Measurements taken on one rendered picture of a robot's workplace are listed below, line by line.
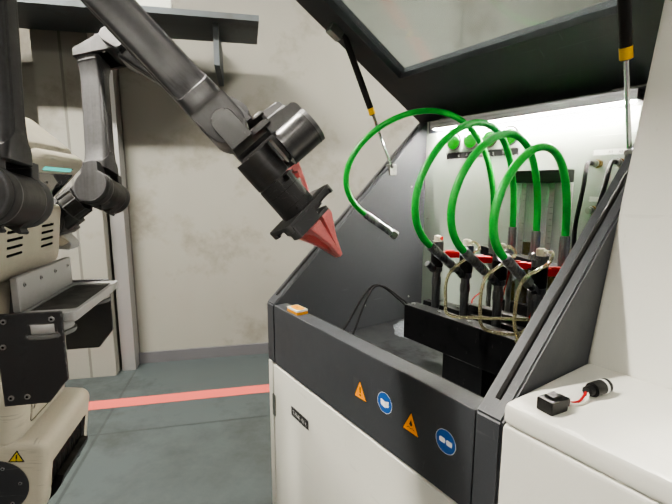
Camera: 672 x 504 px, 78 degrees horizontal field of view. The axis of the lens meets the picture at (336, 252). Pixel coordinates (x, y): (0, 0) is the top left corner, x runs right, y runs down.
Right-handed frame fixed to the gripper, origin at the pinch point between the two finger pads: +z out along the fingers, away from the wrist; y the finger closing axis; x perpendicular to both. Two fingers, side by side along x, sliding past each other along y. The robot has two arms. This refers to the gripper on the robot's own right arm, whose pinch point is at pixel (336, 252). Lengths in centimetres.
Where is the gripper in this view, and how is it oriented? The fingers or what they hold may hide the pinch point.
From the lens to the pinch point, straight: 66.3
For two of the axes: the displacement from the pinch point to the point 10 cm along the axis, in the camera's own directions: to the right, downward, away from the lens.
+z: 6.2, 7.2, 3.0
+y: 5.7, -6.9, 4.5
